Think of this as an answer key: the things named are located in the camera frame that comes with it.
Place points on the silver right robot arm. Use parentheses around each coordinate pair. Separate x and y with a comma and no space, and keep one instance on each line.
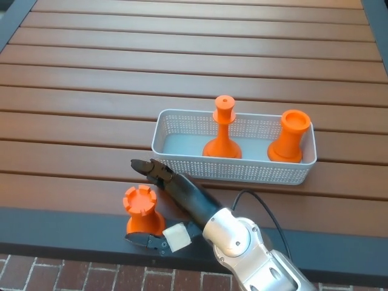
(251,251)

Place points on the white perforated plastic basket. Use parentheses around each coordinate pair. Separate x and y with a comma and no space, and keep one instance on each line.
(188,171)

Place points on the orange slender chess piece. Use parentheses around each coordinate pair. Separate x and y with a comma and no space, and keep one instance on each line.
(222,142)

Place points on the orange cup-top chess piece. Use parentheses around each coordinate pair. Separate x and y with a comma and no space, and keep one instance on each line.
(288,139)

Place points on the orange rook chess piece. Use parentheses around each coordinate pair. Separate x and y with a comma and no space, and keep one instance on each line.
(142,218)

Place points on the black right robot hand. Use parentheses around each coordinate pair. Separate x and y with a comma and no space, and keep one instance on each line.
(188,197)

